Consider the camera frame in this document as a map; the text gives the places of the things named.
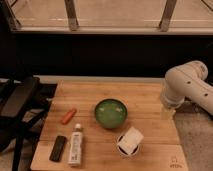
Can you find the orange pepper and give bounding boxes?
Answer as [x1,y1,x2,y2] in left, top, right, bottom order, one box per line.
[61,108,77,125]

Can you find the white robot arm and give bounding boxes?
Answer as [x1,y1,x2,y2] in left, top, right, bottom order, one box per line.
[160,60,213,119]

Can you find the white cup with dark liquid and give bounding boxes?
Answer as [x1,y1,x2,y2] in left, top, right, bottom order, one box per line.
[116,134,140,157]

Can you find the green bowl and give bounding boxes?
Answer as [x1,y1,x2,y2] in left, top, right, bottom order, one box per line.
[94,99,128,129]

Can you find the white bottle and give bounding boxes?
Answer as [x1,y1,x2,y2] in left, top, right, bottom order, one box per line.
[68,123,83,166]

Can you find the black remote control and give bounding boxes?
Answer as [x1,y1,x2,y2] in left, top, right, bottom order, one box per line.
[49,136,67,162]

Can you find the metal window frame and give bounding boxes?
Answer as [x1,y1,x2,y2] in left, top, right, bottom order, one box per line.
[0,0,213,35]

